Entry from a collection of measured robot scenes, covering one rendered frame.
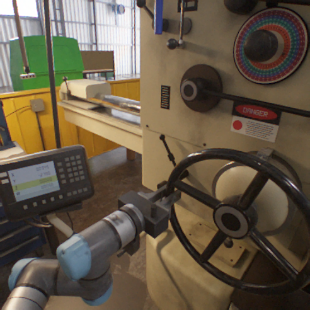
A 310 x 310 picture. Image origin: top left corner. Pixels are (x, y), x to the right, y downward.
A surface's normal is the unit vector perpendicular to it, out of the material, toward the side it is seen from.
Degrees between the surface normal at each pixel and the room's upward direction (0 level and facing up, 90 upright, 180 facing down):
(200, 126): 90
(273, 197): 73
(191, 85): 90
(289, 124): 90
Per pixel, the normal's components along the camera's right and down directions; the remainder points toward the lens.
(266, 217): -0.57, 0.37
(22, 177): 0.51, 0.06
